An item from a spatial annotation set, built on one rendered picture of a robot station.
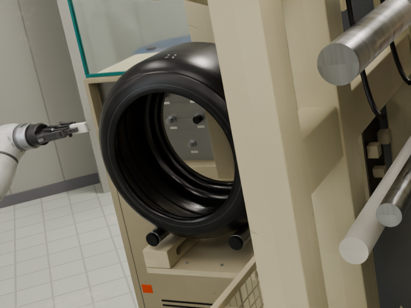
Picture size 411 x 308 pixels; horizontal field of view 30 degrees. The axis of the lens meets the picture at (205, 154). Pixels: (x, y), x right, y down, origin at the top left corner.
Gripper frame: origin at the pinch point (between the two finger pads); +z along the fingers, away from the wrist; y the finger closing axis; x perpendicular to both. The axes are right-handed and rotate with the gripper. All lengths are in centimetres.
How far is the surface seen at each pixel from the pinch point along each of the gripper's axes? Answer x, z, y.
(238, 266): 48, 46, -7
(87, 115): 63, -200, 214
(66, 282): 117, -142, 88
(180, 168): 24.1, 20.6, 14.7
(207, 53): -13, 51, 6
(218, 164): 28.9, 27.3, 26.0
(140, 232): 63, -34, 43
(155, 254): 39.6, 21.1, -12.6
